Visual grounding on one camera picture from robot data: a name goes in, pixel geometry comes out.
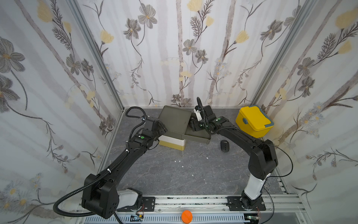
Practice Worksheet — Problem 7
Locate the olive top drawer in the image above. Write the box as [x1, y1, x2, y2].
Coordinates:
[182, 113, 211, 145]

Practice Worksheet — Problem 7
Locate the black computer mouse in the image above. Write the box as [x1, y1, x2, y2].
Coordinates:
[220, 140, 230, 153]

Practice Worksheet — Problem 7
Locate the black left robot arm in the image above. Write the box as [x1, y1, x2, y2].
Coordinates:
[81, 118, 167, 219]

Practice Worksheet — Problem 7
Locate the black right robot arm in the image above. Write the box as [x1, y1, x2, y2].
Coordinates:
[189, 101, 278, 210]

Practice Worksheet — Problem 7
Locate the yellow lidded container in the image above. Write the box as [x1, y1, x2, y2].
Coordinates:
[235, 105, 274, 138]

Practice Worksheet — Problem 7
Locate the orange round button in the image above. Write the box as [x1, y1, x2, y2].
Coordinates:
[181, 210, 193, 224]

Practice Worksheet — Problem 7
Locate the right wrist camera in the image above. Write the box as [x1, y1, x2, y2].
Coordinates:
[194, 109, 202, 121]

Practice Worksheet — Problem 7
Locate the black corrugated cable conduit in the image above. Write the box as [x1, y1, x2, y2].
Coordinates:
[52, 151, 129, 217]

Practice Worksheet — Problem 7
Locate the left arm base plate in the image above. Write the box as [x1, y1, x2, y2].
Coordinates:
[117, 197, 156, 212]

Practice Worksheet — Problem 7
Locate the aluminium front rail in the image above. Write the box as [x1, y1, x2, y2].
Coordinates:
[78, 194, 312, 224]

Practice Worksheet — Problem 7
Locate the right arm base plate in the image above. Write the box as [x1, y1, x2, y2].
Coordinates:
[227, 196, 266, 211]

